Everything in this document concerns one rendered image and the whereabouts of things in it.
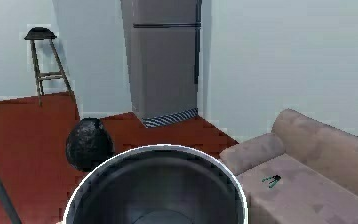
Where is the pinkish beige sofa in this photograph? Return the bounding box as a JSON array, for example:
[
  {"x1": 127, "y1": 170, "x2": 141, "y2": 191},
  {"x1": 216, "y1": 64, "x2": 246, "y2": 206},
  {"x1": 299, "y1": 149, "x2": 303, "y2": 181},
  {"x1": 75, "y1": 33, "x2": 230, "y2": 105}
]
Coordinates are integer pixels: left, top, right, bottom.
[{"x1": 218, "y1": 108, "x2": 358, "y2": 224}]

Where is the grey fridge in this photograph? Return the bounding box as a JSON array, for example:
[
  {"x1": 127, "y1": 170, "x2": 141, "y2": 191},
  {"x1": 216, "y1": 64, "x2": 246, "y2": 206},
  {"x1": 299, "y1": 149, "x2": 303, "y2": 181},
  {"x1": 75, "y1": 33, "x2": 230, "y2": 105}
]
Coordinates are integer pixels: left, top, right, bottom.
[{"x1": 120, "y1": 0, "x2": 203, "y2": 129}]

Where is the grey metal bin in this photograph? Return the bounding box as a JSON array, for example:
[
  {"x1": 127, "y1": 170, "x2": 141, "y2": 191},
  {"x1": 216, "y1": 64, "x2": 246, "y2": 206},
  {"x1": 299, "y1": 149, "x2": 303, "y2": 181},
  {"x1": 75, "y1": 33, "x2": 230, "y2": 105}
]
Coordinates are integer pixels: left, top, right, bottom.
[{"x1": 62, "y1": 144, "x2": 249, "y2": 224}]

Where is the black garbage bag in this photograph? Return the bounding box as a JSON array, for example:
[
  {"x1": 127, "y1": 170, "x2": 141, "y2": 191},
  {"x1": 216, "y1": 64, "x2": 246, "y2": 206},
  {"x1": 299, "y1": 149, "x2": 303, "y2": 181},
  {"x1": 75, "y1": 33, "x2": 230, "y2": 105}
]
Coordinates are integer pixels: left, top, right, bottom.
[{"x1": 65, "y1": 117, "x2": 116, "y2": 173}]

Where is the wooden stool with black seat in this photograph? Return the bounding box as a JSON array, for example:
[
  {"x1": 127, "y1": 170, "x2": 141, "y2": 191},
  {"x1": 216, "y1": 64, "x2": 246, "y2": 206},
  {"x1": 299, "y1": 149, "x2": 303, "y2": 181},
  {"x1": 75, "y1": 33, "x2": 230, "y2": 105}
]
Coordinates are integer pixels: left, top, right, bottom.
[{"x1": 23, "y1": 26, "x2": 76, "y2": 107}]

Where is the black fridge door handle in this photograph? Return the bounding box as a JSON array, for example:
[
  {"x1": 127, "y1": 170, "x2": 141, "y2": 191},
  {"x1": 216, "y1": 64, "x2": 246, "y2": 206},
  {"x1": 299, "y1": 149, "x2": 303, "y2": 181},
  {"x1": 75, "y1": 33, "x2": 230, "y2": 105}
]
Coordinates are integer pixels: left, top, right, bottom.
[
  {"x1": 193, "y1": 27, "x2": 201, "y2": 85},
  {"x1": 195, "y1": 0, "x2": 202, "y2": 24}
]

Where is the grey metal frame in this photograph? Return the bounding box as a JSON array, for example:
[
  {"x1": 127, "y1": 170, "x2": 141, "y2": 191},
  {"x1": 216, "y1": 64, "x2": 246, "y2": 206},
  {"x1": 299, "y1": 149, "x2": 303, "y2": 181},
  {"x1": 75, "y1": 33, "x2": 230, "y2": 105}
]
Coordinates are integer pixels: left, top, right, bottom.
[{"x1": 0, "y1": 154, "x2": 23, "y2": 224}]

